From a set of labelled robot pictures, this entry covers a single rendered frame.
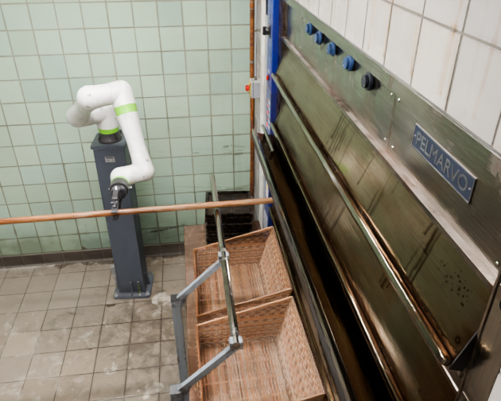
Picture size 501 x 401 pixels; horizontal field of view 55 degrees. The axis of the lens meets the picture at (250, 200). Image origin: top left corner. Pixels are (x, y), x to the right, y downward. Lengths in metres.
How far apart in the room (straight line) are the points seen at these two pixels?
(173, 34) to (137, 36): 0.23
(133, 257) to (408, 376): 2.55
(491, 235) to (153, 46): 2.74
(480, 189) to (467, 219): 0.07
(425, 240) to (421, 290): 0.10
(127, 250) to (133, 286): 0.32
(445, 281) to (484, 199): 0.20
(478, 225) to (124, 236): 2.74
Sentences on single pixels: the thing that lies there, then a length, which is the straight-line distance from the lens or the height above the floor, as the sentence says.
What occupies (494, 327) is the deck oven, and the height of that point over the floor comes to 1.84.
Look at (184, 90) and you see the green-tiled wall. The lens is 3.40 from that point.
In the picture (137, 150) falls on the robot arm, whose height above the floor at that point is 1.34.
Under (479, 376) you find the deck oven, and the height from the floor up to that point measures 1.73.
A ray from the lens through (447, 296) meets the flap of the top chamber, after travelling 1.01.
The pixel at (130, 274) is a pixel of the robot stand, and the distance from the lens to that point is 3.58.
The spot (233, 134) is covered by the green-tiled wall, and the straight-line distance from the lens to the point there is 3.54.
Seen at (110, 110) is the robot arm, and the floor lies 1.41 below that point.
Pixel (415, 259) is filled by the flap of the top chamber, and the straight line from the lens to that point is 1.10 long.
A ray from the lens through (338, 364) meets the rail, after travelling 1.30.
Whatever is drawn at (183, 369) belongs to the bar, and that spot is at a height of 0.50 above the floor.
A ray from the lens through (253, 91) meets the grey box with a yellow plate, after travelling 3.07.
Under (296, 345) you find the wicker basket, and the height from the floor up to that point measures 0.76.
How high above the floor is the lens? 2.42
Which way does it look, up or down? 31 degrees down
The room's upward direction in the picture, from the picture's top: straight up
